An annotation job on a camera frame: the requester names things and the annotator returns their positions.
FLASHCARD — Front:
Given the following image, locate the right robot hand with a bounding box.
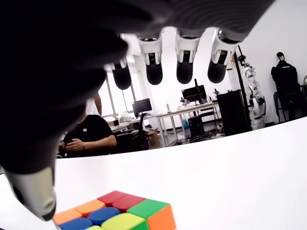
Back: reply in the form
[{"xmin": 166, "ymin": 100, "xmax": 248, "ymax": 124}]
[{"xmin": 0, "ymin": 0, "xmax": 276, "ymax": 221}]

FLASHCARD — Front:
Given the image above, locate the multicoloured Rubik's cube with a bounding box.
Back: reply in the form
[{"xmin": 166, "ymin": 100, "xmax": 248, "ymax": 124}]
[{"xmin": 52, "ymin": 190, "xmax": 177, "ymax": 230}]

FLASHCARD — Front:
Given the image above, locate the standing person white shirt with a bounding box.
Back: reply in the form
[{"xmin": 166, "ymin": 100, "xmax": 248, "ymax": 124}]
[{"xmin": 85, "ymin": 92, "xmax": 103, "ymax": 117}]

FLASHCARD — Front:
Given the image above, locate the seated person black shirt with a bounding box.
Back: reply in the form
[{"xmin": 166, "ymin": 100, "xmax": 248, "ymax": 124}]
[{"xmin": 58, "ymin": 114, "xmax": 118, "ymax": 159}]

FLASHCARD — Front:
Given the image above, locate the small black monitor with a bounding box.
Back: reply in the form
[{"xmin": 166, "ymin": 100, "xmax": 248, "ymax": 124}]
[{"xmin": 131, "ymin": 97, "xmax": 154, "ymax": 115}]

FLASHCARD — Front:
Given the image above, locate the black chair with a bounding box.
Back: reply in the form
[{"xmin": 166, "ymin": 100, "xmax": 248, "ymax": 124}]
[{"xmin": 115, "ymin": 112, "xmax": 150, "ymax": 152}]

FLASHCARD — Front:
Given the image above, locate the cardboard box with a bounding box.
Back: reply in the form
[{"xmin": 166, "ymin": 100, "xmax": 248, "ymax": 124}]
[{"xmin": 145, "ymin": 127, "xmax": 159, "ymax": 147}]

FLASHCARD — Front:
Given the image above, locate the long white desk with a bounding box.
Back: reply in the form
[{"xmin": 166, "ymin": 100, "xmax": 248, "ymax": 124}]
[{"xmin": 153, "ymin": 102, "xmax": 220, "ymax": 147}]

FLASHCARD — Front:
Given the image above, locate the black monitor on stand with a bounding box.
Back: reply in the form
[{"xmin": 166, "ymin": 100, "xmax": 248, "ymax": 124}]
[{"xmin": 181, "ymin": 79, "xmax": 207, "ymax": 106}]

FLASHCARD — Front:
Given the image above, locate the blue bag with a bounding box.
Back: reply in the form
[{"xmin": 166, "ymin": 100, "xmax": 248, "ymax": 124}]
[{"xmin": 181, "ymin": 114, "xmax": 192, "ymax": 138}]

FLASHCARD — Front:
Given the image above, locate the black PC tower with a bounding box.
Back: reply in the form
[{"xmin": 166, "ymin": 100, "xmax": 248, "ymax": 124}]
[{"xmin": 188, "ymin": 115, "xmax": 205, "ymax": 138}]

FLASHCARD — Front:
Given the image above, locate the black cabinet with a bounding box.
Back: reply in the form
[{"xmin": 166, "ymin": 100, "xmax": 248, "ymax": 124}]
[{"xmin": 216, "ymin": 89, "xmax": 252, "ymax": 137}]

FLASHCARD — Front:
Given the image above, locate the black pole stand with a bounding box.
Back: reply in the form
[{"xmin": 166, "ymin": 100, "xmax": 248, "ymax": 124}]
[{"xmin": 233, "ymin": 45, "xmax": 252, "ymax": 131}]

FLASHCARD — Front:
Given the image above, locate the white humanoid robot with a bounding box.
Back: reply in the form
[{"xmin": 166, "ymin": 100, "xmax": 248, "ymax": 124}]
[{"xmin": 243, "ymin": 64, "xmax": 267, "ymax": 130}]

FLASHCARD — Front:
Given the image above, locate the black jacket on stand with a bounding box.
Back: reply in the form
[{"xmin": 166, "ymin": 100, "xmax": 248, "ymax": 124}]
[{"xmin": 270, "ymin": 51, "xmax": 302, "ymax": 122}]

